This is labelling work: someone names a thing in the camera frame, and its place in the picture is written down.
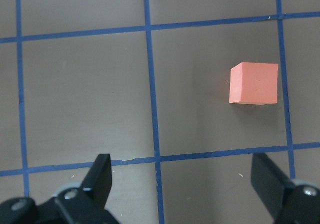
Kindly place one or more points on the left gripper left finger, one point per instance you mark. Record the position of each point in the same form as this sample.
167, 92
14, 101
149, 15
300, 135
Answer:
82, 204

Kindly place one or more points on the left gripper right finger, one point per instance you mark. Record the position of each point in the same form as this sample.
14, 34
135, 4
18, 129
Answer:
287, 200

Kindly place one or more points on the orange foam cube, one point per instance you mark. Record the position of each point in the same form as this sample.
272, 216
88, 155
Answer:
254, 83

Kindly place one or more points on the brown paper mat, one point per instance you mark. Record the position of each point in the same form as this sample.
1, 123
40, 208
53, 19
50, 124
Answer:
147, 81

